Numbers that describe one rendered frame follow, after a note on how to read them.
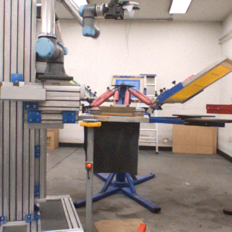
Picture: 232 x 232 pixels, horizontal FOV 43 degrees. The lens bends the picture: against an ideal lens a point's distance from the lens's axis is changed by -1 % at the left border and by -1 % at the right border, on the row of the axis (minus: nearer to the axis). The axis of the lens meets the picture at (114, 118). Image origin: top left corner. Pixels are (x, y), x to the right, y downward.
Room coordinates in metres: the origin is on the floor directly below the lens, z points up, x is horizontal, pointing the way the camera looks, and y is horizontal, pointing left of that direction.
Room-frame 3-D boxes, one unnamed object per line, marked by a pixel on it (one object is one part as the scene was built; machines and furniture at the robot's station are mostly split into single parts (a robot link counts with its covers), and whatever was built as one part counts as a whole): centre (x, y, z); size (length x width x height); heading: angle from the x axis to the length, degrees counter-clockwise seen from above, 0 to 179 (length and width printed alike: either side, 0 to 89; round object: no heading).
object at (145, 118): (2.65, 0.00, 0.97); 0.79 x 0.58 x 0.04; 175
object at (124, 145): (2.36, 0.02, 0.74); 0.45 x 0.03 x 0.43; 85
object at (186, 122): (3.32, -0.64, 0.91); 1.34 x 0.40 x 0.08; 55
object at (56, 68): (2.03, 0.41, 1.31); 0.15 x 0.15 x 0.10
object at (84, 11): (1.85, 0.18, 1.65); 0.11 x 0.08 x 0.09; 80
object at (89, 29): (1.87, 0.17, 1.56); 0.11 x 0.08 x 0.11; 170
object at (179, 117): (3.99, -0.70, 0.91); 1.34 x 0.40 x 0.08; 115
